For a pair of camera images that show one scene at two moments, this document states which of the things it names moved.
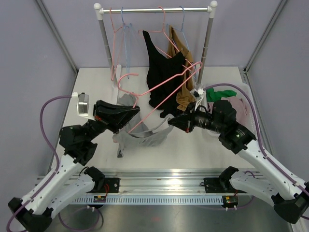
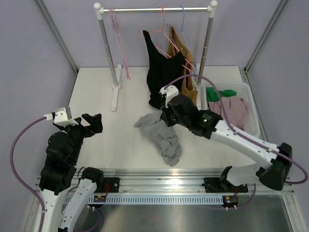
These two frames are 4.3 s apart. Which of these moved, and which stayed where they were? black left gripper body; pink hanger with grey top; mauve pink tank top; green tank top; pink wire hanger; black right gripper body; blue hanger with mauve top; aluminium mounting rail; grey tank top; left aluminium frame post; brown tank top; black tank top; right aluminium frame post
Moved: pink wire hanger; grey tank top; black left gripper body; pink hanger with grey top; black right gripper body; blue hanger with mauve top
Stayed: right aluminium frame post; mauve pink tank top; brown tank top; green tank top; left aluminium frame post; aluminium mounting rail; black tank top
